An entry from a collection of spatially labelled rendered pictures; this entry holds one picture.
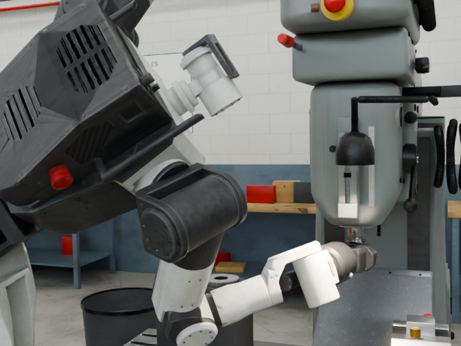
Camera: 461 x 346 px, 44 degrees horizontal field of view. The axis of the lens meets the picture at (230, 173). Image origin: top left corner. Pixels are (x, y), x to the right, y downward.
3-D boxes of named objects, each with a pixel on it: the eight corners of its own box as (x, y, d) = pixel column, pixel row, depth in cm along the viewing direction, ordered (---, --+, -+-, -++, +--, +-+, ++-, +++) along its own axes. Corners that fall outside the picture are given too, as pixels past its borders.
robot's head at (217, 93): (199, 123, 99) (242, 95, 98) (167, 73, 98) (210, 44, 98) (202, 123, 105) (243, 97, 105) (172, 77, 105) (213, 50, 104)
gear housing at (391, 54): (409, 75, 115) (409, 24, 114) (290, 81, 124) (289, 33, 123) (417, 86, 146) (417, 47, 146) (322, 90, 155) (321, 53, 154)
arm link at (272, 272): (321, 238, 113) (257, 261, 111) (338, 282, 111) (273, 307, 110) (314, 241, 119) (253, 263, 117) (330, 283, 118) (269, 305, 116)
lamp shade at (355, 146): (347, 165, 104) (346, 131, 103) (328, 164, 111) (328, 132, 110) (382, 164, 106) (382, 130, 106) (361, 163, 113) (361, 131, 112)
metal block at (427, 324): (435, 350, 127) (435, 323, 126) (406, 347, 129) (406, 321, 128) (434, 342, 132) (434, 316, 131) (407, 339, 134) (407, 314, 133)
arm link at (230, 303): (275, 319, 113) (182, 355, 110) (256, 277, 120) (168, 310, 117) (272, 292, 105) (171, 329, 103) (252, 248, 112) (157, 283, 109)
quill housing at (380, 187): (400, 231, 121) (400, 77, 119) (304, 226, 128) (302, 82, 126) (406, 217, 139) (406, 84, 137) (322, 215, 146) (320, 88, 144)
